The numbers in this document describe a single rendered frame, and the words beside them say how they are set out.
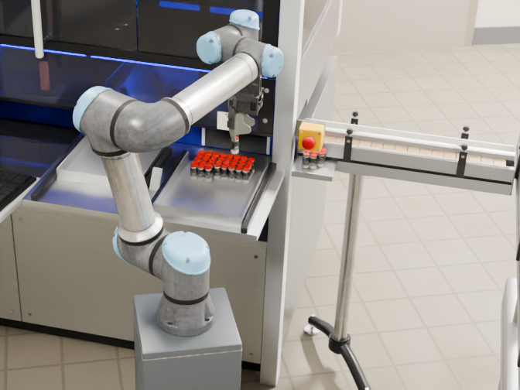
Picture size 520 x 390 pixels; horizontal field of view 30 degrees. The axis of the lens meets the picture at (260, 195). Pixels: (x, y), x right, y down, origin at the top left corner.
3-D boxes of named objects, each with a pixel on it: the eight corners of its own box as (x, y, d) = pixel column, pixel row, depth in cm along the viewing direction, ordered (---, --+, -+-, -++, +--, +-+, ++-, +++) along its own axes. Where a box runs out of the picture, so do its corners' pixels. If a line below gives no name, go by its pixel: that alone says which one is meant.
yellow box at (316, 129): (301, 139, 304) (302, 118, 301) (323, 142, 303) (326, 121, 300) (296, 150, 298) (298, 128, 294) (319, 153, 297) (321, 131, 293)
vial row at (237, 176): (193, 172, 299) (193, 159, 297) (250, 181, 296) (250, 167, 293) (191, 176, 297) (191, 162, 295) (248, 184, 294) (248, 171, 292)
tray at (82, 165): (97, 131, 321) (97, 121, 319) (172, 141, 317) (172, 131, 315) (56, 179, 292) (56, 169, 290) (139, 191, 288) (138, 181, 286)
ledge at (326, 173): (299, 156, 316) (299, 151, 315) (338, 162, 314) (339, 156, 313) (291, 176, 304) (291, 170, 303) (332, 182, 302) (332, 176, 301)
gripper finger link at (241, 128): (248, 148, 263) (251, 116, 259) (227, 145, 264) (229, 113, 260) (251, 144, 266) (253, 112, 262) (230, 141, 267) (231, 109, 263)
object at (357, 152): (294, 167, 313) (297, 123, 305) (302, 146, 326) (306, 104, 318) (511, 198, 301) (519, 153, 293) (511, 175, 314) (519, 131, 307)
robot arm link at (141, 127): (147, 131, 204) (285, 35, 234) (110, 115, 210) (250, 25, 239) (154, 176, 211) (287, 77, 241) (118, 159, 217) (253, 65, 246)
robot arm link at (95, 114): (157, 288, 246) (107, 119, 210) (115, 266, 254) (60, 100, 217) (187, 258, 252) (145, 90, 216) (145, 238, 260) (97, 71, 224)
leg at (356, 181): (328, 340, 359) (346, 157, 321) (352, 344, 357) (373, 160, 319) (324, 355, 351) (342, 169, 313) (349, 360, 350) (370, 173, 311)
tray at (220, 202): (187, 160, 306) (187, 151, 304) (268, 172, 301) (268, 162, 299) (152, 214, 277) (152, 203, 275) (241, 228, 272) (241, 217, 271)
